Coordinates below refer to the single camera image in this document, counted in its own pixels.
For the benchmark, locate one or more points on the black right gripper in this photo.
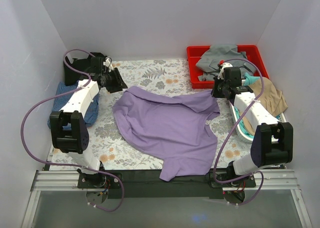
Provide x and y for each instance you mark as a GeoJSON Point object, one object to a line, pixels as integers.
{"type": "Point", "coordinates": [218, 90]}

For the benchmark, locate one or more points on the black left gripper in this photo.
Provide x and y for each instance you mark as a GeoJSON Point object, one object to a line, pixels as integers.
{"type": "Point", "coordinates": [114, 80]}

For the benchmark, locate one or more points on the purple polo shirt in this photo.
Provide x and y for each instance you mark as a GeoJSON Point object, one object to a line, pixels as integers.
{"type": "Point", "coordinates": [173, 129]}

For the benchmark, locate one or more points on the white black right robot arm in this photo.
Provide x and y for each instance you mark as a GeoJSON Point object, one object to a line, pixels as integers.
{"type": "Point", "coordinates": [273, 140]}

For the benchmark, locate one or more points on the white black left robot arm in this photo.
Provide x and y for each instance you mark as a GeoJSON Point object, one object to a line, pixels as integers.
{"type": "Point", "coordinates": [76, 109]}

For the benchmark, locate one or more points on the teal shirt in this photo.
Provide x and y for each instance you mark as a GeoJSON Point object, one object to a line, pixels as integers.
{"type": "Point", "coordinates": [249, 79]}

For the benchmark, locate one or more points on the grey shirt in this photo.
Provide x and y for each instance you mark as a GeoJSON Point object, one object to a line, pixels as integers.
{"type": "Point", "coordinates": [209, 61]}

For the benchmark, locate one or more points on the red plastic bin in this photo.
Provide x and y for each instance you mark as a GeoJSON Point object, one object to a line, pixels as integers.
{"type": "Point", "coordinates": [194, 54]}

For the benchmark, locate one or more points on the black folded shirt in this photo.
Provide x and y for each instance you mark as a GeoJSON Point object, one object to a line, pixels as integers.
{"type": "Point", "coordinates": [76, 70]}

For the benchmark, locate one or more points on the beige shirt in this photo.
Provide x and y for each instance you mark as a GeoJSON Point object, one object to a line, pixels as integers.
{"type": "Point", "coordinates": [272, 99]}

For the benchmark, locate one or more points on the blue checked folded shirt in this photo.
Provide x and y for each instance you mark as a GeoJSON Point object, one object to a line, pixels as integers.
{"type": "Point", "coordinates": [91, 114]}

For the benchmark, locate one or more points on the white perforated laundry basket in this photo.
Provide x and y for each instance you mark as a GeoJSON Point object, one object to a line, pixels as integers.
{"type": "Point", "coordinates": [242, 130]}

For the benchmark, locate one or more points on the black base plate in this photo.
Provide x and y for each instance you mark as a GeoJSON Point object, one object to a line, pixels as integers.
{"type": "Point", "coordinates": [147, 184]}

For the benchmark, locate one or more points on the aluminium front rail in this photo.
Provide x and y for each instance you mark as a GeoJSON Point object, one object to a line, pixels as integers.
{"type": "Point", "coordinates": [61, 199]}

